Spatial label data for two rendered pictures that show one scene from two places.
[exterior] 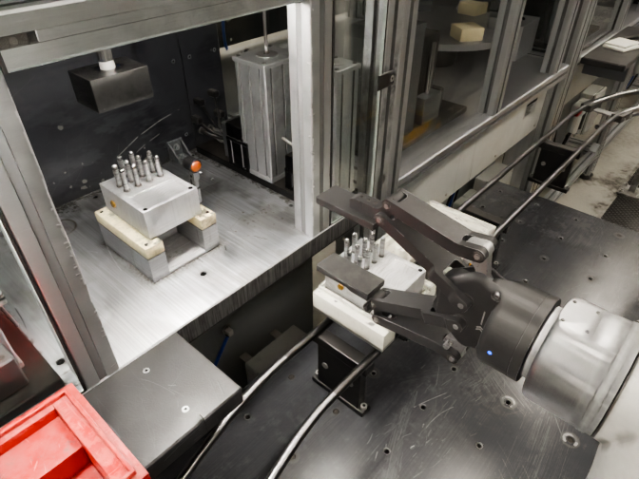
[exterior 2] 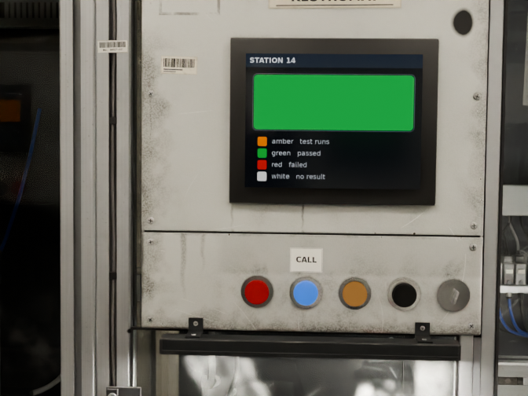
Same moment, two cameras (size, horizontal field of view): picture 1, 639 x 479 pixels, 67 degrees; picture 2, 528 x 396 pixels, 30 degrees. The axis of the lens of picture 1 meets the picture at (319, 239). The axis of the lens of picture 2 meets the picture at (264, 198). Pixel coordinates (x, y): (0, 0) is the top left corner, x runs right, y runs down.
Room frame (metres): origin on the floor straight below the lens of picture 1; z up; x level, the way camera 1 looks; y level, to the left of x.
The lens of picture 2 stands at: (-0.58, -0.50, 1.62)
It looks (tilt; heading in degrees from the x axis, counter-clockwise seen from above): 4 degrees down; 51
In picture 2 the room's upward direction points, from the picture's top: 1 degrees clockwise
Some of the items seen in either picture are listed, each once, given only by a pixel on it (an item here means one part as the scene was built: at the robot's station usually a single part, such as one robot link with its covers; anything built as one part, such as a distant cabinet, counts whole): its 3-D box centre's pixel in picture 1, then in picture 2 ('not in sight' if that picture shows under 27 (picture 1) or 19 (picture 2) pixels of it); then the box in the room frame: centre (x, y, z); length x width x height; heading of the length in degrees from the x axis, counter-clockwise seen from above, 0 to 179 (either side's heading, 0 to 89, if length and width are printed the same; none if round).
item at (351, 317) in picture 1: (409, 273); not in sight; (0.66, -0.16, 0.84); 0.36 x 0.14 x 0.10; 138
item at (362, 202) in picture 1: (377, 201); not in sight; (0.37, -0.05, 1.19); 0.05 x 0.01 x 0.03; 48
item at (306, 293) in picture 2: not in sight; (306, 292); (0.21, 0.41, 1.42); 0.03 x 0.02 x 0.03; 138
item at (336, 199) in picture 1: (353, 206); not in sight; (0.39, -0.03, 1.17); 0.07 x 0.03 x 0.01; 48
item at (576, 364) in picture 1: (577, 360); not in sight; (0.24, -0.20, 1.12); 0.09 x 0.06 x 0.09; 138
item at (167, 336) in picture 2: not in sight; (309, 338); (0.20, 0.39, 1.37); 0.36 x 0.04 x 0.04; 138
